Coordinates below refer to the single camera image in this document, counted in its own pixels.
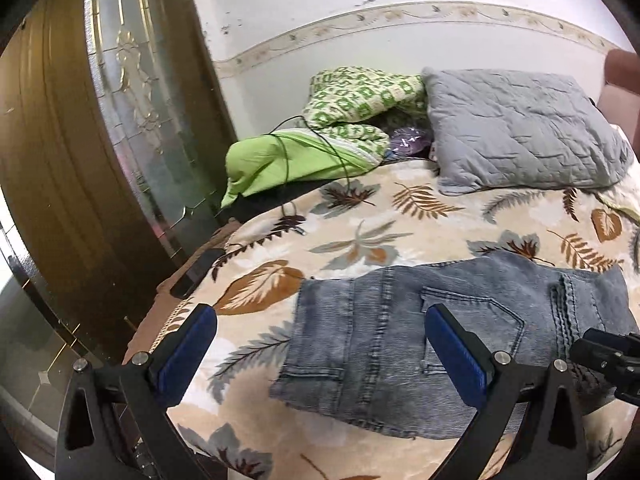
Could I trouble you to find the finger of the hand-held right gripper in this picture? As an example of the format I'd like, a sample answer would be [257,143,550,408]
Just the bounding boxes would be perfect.
[570,328,626,371]

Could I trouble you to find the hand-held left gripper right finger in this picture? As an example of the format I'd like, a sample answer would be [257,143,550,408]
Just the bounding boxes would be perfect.
[424,304,586,480]

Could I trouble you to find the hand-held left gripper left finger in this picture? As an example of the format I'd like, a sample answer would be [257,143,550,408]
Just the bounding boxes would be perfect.
[55,304,218,480]

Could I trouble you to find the blue denim pants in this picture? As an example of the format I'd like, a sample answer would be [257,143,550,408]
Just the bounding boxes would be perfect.
[269,251,632,441]

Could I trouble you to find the brown bed sheet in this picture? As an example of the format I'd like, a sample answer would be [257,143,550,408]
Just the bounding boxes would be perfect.
[122,220,241,361]

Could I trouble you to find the black flat object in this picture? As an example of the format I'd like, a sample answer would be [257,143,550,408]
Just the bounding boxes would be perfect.
[170,249,227,298]

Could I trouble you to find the beige leaf print blanket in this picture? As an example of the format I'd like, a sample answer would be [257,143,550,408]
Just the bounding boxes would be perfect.
[125,157,640,480]

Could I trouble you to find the plain green pillow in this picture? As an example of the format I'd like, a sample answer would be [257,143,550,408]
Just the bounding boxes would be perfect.
[220,127,391,208]

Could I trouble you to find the purple plastic bag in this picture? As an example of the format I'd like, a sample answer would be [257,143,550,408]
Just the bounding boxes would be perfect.
[387,125,433,158]

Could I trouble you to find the grey quilted pillow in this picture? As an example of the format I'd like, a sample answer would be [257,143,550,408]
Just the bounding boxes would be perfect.
[422,66,635,196]

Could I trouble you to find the brown wooden door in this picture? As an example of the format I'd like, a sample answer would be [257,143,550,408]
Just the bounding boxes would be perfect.
[0,0,241,361]

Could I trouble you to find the frosted glass door panel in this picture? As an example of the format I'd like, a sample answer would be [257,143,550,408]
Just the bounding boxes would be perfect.
[90,0,221,256]

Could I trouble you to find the brown sofa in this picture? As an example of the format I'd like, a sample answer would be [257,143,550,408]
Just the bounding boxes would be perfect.
[595,50,640,128]

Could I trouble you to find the thin black cable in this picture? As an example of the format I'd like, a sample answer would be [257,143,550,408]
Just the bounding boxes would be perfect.
[267,115,361,196]

